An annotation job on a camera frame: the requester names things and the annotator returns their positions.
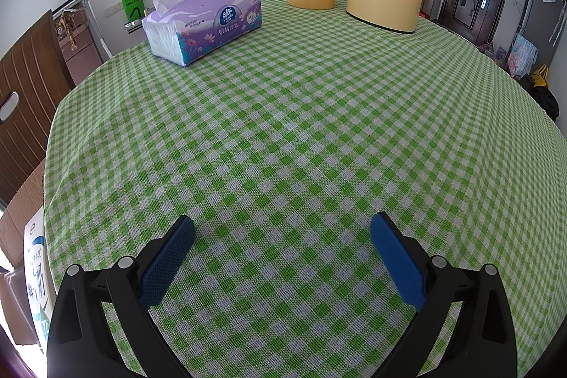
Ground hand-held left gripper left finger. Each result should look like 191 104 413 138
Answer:
45 214 196 378

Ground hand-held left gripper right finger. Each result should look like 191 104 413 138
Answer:
370 210 519 378

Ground white milk carton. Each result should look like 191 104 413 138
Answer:
23 216 59 347

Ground brown cardboard box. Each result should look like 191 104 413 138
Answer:
0 159 49 361

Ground green checked tablecloth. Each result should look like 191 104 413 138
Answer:
42 0 567 378

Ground brown wooden chair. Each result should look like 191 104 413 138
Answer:
0 10 77 207

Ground black bag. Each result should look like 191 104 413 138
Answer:
518 73 561 123

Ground brown drawer cabinet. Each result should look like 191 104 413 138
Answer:
55 1 107 83

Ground pink red bag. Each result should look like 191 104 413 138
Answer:
477 40 506 62

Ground purple tissue pack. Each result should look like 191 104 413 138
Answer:
141 0 264 69

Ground pastel gift bag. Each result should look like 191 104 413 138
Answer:
506 33 539 78

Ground green shopping bag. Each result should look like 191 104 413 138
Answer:
121 0 146 24

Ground grey refrigerator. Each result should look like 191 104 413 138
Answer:
516 0 567 74

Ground white folded umbrella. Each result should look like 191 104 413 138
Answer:
548 0 567 48

